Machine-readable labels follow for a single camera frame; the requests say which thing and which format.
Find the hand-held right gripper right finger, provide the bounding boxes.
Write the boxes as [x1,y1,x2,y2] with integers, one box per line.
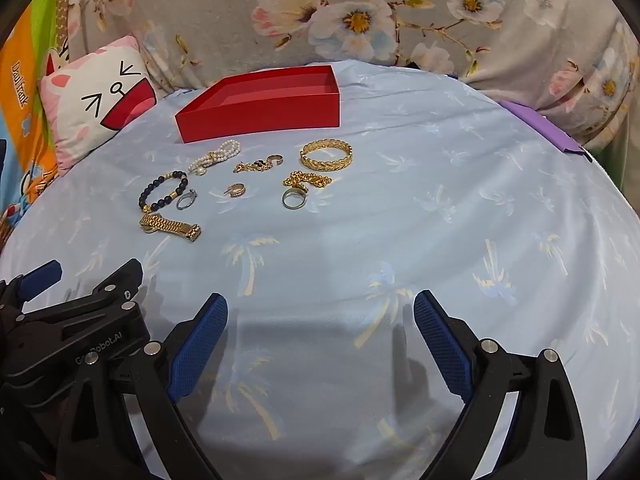
[413,290,588,480]

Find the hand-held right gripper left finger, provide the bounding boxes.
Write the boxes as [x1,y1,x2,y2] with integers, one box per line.
[55,292,230,480]

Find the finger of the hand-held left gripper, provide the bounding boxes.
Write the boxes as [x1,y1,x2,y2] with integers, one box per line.
[15,258,146,329]
[0,260,63,311]

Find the gold link watch bracelet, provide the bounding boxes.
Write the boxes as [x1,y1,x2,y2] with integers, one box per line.
[138,212,203,243]

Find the black bead bracelet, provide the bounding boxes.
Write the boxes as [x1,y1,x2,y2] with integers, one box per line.
[138,171,189,213]

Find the gold chain bracelet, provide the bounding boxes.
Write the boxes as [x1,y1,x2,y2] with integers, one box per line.
[282,171,333,191]

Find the gold leaf bangle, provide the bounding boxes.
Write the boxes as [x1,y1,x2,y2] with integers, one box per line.
[299,140,354,172]

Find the red jewelry box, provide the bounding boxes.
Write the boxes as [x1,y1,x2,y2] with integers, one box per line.
[174,65,342,145]

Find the light blue palm bedsheet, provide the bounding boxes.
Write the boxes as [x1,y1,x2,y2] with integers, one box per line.
[0,60,640,480]

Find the colourful cartoon printed cloth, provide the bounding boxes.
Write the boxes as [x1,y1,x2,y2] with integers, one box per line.
[0,0,76,251]

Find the cat face pillow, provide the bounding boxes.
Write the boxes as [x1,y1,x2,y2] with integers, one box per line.
[40,35,163,178]

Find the purple flat box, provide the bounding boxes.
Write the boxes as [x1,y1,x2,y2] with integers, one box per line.
[499,100,593,163]

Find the grey floral blanket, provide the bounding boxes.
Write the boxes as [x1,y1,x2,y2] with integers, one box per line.
[65,0,640,156]

